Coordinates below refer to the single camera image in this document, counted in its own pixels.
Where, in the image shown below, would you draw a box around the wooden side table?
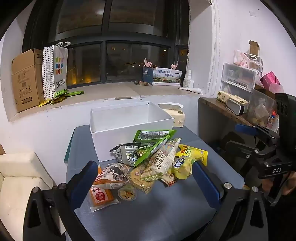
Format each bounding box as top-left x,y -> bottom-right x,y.
198,97 -> 257,163

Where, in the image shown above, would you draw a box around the printed tissue box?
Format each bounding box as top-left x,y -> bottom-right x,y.
142,67 -> 183,86

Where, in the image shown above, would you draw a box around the clear plastic container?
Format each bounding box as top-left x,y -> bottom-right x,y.
246,89 -> 277,127

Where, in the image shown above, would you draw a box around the white box with round hole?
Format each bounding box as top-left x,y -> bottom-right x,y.
244,53 -> 263,70

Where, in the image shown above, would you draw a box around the pink box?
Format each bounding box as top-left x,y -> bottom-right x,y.
259,71 -> 284,93

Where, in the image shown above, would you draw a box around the yellow noodle snack packet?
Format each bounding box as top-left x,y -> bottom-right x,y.
127,162 -> 158,194

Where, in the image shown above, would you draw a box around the white cardboard storage box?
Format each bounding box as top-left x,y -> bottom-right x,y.
90,101 -> 174,162

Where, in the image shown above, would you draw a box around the long green snack packet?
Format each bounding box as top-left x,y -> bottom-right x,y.
129,136 -> 171,168

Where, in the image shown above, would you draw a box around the clear plastic drawer unit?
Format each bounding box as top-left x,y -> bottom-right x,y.
220,62 -> 258,95

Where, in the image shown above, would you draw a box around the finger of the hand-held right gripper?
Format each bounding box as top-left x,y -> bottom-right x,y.
235,123 -> 280,139
224,140 -> 275,163

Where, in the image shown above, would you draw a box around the small orange white packet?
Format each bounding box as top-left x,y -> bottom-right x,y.
161,173 -> 176,187

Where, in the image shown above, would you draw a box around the polka dot paper bag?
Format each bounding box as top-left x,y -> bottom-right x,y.
42,46 -> 56,99

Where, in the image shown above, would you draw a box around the white leather ottoman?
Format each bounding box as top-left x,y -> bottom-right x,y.
0,152 -> 67,241

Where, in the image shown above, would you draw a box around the pink floral pouch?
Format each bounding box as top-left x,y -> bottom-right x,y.
233,49 -> 250,66

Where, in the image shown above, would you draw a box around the orange snack packet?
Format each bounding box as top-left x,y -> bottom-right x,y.
90,166 -> 121,212

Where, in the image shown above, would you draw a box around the white black-striped snack packet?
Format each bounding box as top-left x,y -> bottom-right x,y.
92,162 -> 131,190

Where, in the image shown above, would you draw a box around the yellow and grey device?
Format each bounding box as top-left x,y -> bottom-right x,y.
217,91 -> 249,108

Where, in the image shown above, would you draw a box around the white black small speaker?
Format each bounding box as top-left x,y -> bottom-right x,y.
225,98 -> 245,115

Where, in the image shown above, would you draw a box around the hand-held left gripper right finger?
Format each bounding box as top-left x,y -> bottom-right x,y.
191,160 -> 270,241

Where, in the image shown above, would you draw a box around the pile of green sachets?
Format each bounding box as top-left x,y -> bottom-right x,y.
38,90 -> 84,107

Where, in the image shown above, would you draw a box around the person's right hand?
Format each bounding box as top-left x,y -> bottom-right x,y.
284,171 -> 296,197

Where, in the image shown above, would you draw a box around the white bag with coloured squares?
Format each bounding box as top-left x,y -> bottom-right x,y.
53,41 -> 71,92

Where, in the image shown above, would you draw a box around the brown cardboard box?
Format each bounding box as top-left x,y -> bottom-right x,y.
11,48 -> 47,113

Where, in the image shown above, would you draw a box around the cream printed snack bag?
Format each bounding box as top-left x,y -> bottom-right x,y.
141,138 -> 181,179

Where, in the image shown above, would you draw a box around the white plastic bottle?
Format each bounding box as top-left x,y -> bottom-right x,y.
183,70 -> 193,88

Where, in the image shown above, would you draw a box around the small open cardboard box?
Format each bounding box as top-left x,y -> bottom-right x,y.
248,40 -> 260,55

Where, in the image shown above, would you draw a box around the cream tissue pack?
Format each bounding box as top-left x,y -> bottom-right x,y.
158,103 -> 186,128

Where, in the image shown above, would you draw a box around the dark window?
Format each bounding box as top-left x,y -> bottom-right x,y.
23,0 -> 190,86

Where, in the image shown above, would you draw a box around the white tube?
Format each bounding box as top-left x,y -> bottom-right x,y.
178,87 -> 203,94

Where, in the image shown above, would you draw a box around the small bottles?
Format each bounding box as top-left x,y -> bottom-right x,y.
266,110 -> 279,132

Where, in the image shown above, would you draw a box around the small round jelly cup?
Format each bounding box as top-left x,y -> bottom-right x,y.
117,185 -> 138,202

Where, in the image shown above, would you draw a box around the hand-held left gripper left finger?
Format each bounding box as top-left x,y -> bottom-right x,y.
23,160 -> 99,241

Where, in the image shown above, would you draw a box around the yellow blue-label snack packet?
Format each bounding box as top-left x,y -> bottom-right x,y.
172,156 -> 197,180

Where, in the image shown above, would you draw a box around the grey green snack packet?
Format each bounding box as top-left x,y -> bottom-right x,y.
109,143 -> 141,167

